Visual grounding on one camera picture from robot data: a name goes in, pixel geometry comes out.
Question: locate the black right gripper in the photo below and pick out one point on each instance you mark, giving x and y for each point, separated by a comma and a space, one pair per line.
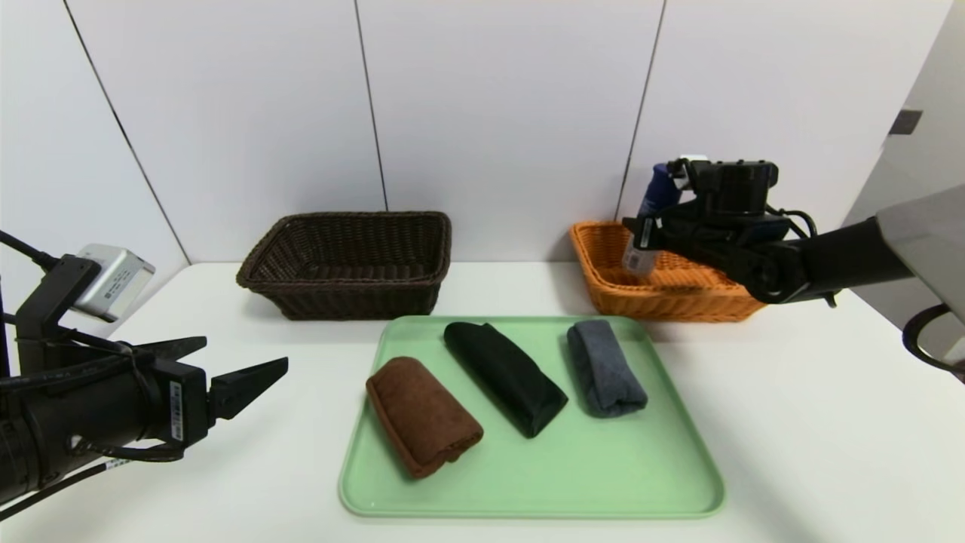
646, 233

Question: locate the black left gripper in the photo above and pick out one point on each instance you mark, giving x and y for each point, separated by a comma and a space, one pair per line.
185, 408

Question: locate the blue capped white bottle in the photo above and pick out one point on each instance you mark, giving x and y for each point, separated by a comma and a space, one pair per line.
662, 192

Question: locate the grey towel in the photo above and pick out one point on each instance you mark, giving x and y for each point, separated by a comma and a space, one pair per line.
607, 369

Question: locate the brown towel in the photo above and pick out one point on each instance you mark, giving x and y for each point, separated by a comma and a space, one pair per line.
422, 415

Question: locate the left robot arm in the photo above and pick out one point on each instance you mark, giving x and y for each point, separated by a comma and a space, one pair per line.
68, 422

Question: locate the orange wicker basket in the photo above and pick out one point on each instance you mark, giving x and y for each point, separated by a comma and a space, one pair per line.
663, 302

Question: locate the dark brown wicker basket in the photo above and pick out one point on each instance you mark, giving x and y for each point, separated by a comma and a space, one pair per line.
354, 302

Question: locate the black soft glasses case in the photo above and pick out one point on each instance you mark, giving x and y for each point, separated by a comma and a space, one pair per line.
505, 377

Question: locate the green plastic tray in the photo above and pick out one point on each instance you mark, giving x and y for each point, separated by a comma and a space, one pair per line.
565, 467

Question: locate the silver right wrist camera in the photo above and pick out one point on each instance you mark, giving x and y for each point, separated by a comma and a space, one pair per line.
690, 161

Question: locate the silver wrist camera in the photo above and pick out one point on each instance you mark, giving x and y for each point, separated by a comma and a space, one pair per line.
117, 283
690, 161

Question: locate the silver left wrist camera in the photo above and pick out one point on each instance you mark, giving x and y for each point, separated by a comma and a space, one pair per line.
117, 283

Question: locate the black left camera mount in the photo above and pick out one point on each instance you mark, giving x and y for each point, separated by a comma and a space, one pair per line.
53, 302

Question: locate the dark wall bracket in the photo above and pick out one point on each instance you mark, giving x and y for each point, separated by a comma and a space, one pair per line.
905, 122

